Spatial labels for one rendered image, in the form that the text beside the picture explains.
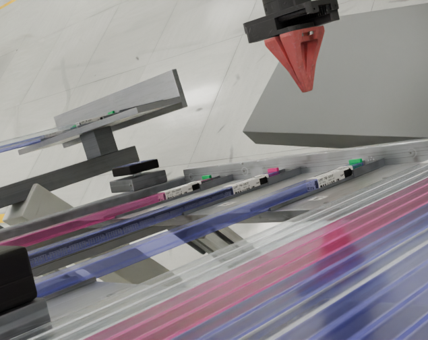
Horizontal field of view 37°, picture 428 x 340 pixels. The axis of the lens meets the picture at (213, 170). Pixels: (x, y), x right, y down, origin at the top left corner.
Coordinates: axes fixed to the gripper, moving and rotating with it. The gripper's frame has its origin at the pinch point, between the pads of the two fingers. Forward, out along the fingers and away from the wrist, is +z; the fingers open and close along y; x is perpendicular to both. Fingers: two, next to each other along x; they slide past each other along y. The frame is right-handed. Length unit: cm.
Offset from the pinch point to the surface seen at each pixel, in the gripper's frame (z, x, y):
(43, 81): -29, 143, -284
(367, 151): 8.1, -6.2, 10.3
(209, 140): 15, 94, -114
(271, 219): 9.4, -25.3, 11.7
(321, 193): 9.0, -19.0, 12.7
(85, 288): 7.6, -44.5, 12.4
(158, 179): 7.5, -10.5, -19.2
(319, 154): 7.8, -6.1, 4.0
